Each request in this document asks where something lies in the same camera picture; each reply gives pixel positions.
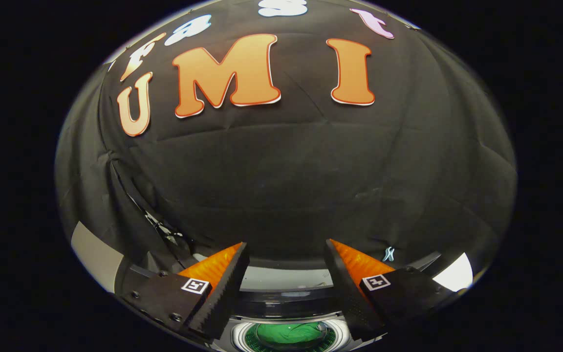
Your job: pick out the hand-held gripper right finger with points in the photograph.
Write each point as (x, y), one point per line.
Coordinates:
(349, 293)

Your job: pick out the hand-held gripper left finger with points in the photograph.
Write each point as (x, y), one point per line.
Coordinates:
(223, 293)

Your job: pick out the small pale blue clip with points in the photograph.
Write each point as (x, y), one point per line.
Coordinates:
(388, 254)

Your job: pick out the green button shirt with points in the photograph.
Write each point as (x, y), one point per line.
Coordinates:
(291, 335)

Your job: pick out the grey washing machine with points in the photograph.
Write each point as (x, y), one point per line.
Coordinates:
(281, 308)

